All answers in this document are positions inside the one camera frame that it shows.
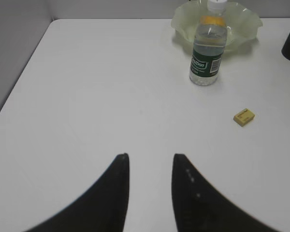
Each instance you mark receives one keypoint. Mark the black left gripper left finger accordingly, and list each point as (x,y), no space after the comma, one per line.
(102,208)

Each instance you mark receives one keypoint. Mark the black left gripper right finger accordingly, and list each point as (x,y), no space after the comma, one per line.
(232,193)

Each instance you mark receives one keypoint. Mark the clear plastic water bottle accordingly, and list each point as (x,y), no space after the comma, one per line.
(208,47)

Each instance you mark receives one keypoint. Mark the yellow mango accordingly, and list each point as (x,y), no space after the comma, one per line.
(213,20)

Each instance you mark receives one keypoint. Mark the yellow eraser with label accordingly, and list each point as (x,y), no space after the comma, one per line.
(244,117)

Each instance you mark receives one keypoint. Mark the green frosted glass plate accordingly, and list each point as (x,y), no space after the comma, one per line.
(242,23)

